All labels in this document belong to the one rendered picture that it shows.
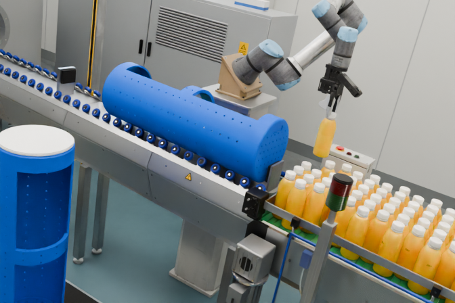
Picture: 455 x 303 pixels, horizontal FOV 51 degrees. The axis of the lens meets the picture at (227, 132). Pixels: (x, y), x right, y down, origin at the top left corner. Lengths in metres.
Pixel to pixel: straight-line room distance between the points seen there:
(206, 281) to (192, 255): 0.16
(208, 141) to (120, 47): 2.47
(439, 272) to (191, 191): 1.03
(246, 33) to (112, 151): 1.62
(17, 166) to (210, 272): 1.35
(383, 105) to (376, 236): 2.97
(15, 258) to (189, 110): 0.89
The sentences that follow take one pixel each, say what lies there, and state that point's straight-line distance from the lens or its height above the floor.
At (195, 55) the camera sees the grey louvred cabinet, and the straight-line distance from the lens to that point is 3.86.
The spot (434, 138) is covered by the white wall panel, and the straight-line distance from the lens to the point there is 4.63.
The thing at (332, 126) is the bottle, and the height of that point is 1.24.
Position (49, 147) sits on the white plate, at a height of 1.04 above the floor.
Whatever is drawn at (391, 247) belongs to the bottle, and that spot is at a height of 1.02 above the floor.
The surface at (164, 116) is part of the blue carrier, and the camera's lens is 2.12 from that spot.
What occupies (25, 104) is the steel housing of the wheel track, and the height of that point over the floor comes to 0.84.
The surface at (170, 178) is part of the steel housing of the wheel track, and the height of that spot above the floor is 0.84.
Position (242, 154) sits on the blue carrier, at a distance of 1.90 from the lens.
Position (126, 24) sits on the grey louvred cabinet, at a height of 1.10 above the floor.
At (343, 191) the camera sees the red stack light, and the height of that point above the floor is 1.23.
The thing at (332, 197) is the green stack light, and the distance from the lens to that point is 1.49.
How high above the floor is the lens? 1.83
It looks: 20 degrees down
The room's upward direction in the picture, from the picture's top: 11 degrees clockwise
